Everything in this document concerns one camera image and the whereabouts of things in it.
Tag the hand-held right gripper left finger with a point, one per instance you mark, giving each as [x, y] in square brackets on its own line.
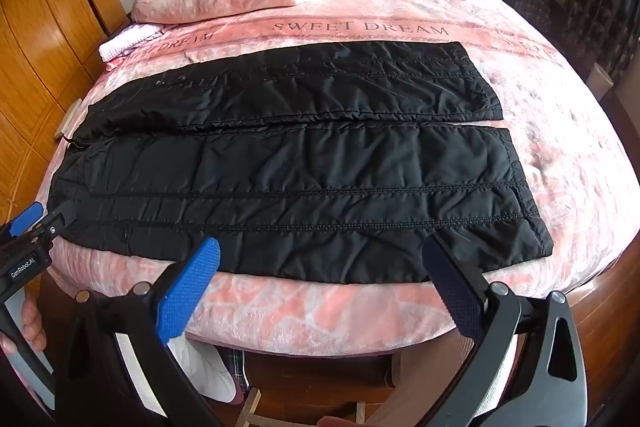
[192, 287]

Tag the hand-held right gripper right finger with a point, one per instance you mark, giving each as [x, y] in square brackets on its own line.
[452, 287]

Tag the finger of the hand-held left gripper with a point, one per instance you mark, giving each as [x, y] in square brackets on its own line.
[57, 219]
[27, 218]

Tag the black quilted pants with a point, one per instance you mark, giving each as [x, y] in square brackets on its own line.
[300, 167]

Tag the person's left hand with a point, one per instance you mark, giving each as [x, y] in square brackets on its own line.
[32, 324]

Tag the person's plaid trouser leg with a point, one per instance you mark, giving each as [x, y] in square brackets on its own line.
[237, 372]

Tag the light wooden stool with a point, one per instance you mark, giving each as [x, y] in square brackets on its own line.
[255, 409]

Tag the wooden wardrobe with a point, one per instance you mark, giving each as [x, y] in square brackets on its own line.
[30, 57]

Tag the white folded towel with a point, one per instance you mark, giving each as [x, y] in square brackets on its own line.
[125, 43]

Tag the white cup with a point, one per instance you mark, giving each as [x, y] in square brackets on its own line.
[599, 79]

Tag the pink printed bed blanket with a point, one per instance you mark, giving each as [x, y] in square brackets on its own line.
[400, 22]

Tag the dark patterned curtain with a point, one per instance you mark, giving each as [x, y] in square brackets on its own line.
[600, 7]

